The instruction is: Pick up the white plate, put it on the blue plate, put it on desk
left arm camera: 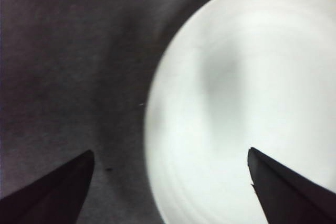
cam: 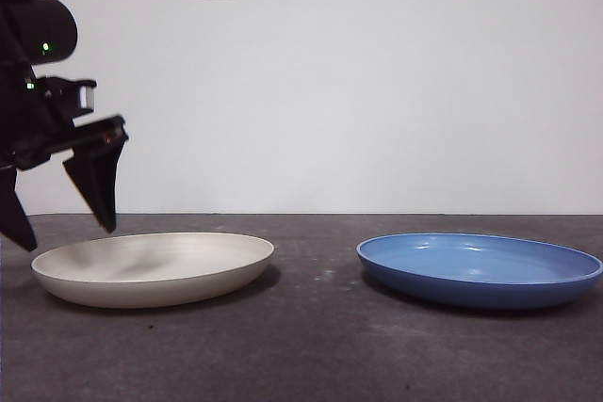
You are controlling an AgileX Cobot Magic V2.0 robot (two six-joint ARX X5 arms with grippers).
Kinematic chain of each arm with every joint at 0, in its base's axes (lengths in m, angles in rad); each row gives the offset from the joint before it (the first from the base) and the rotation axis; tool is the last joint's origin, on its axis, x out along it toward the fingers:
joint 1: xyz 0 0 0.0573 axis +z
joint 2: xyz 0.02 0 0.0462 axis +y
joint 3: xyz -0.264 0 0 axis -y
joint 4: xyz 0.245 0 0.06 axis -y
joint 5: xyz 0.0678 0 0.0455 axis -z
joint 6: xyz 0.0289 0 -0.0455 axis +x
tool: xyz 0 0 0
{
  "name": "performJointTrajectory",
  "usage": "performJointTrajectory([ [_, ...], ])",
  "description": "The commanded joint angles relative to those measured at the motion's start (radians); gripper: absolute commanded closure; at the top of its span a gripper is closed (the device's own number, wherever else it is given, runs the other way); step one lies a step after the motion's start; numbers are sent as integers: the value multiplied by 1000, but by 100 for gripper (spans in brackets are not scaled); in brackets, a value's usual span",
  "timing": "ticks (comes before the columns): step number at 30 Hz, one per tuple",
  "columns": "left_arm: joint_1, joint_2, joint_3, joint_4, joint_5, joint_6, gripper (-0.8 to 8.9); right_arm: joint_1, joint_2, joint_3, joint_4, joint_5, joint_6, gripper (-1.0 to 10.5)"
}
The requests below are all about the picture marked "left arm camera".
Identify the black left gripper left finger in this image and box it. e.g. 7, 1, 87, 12
0, 150, 95, 224

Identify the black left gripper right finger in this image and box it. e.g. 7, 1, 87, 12
247, 147, 336, 224

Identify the white round plate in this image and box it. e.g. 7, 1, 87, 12
143, 0, 336, 224

